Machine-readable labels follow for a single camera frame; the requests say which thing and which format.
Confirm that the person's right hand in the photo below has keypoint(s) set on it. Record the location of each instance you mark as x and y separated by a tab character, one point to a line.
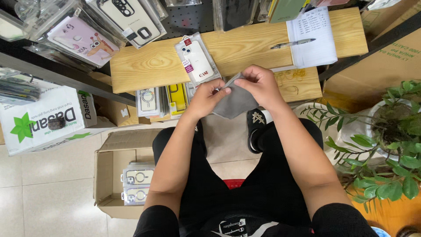
266	90

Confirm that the person's left hand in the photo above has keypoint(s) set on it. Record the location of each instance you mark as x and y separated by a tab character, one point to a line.
202	102

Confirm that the grey cloth pouch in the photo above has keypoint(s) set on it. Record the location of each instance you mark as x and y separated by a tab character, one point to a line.
235	103

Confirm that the yellow phone case package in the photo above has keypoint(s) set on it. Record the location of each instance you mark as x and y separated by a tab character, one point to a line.
177	98

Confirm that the yellow rubber bands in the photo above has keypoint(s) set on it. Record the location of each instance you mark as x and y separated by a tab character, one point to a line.
291	77

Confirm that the white phone case package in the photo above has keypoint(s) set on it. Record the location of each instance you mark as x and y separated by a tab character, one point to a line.
197	61

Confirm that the black slipper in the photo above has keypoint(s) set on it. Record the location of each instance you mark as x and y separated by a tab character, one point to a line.
256	131

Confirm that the light wooden shelf board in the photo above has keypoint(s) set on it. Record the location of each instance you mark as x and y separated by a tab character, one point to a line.
240	49

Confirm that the silver ballpoint pen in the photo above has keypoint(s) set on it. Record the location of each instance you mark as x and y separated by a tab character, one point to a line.
292	43

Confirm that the white handwritten paper pad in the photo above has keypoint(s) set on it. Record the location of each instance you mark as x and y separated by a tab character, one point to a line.
312	36

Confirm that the green phone case package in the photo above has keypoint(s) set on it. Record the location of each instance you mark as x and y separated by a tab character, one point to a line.
286	10

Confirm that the black phone case package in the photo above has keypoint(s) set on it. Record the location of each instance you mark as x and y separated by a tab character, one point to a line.
235	13

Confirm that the black pegboard panel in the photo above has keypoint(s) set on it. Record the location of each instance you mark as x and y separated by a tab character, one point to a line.
187	18

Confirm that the red plastic stool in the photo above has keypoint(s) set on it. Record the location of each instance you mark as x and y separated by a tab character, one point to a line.
234	183

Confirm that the small brown cardboard box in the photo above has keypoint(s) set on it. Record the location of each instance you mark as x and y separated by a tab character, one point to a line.
115	110

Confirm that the person's black shorts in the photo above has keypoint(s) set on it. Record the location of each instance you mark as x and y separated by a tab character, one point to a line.
259	184

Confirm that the stack of clear phone cases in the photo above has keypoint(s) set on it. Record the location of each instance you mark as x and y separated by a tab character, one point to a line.
138	184

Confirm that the cream phone case package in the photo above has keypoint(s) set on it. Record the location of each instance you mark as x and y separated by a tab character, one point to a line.
131	19

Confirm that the white plant pot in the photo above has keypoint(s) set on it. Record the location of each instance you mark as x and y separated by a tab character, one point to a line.
375	108

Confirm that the open cardboard box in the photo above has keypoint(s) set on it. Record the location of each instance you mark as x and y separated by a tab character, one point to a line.
111	177

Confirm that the large brown cardboard cartons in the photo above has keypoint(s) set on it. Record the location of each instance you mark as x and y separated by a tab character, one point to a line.
388	62

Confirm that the person's black shirt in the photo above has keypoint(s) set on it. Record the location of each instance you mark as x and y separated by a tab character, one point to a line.
236	225

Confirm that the pink cartoon phone case package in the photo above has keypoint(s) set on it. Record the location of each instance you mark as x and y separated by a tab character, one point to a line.
82	41

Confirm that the green leafy potted plant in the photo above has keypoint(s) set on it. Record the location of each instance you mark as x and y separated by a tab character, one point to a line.
378	184

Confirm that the white carton with green star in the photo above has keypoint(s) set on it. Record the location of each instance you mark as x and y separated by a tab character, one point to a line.
46	121

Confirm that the rack of dark phone cases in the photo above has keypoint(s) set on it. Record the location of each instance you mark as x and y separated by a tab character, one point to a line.
18	89

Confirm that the clear hanging case packages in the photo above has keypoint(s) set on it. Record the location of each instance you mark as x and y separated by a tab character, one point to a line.
19	18

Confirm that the black metal rack frame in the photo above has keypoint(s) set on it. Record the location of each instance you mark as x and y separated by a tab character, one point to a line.
65	74

